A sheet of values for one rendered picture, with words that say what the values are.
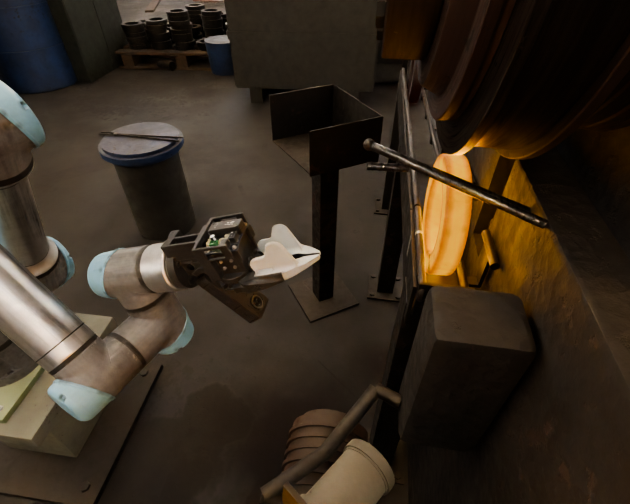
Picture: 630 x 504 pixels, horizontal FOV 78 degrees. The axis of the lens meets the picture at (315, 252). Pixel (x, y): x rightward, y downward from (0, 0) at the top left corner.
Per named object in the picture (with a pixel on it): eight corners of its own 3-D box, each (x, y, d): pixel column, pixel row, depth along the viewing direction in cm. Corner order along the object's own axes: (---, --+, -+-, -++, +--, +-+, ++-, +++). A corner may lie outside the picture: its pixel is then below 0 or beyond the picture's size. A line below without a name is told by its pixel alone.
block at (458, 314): (470, 401, 57) (530, 291, 41) (478, 458, 51) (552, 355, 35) (397, 390, 58) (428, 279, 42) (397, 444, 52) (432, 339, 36)
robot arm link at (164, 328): (132, 367, 66) (95, 321, 60) (178, 320, 73) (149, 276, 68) (160, 378, 62) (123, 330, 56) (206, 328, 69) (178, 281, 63)
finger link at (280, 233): (309, 227, 49) (244, 237, 52) (322, 261, 52) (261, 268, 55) (313, 213, 51) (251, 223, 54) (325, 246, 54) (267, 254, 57)
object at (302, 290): (328, 262, 161) (334, 83, 113) (360, 305, 144) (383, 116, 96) (283, 277, 155) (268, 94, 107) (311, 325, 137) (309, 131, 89)
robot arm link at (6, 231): (-14, 291, 89) (-144, 81, 47) (46, 253, 98) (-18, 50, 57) (26, 323, 88) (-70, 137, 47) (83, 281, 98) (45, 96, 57)
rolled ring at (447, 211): (454, 197, 47) (482, 199, 46) (439, 131, 60) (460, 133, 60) (425, 299, 59) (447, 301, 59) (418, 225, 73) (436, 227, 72)
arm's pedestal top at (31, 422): (-95, 427, 84) (-109, 418, 81) (10, 313, 108) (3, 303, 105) (40, 448, 81) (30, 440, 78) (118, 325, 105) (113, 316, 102)
